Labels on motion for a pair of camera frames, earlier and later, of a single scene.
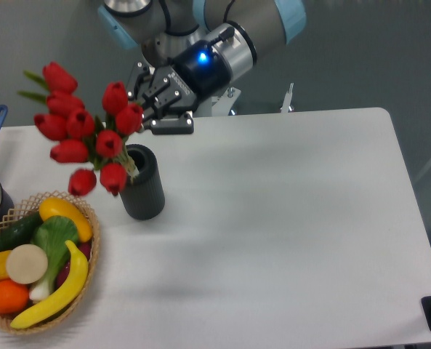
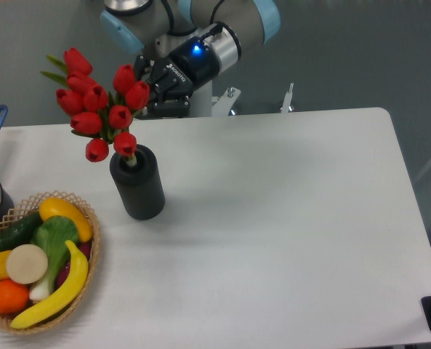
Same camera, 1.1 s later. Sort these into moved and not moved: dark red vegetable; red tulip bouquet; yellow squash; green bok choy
Moved: red tulip bouquet
Not moved: dark red vegetable; yellow squash; green bok choy
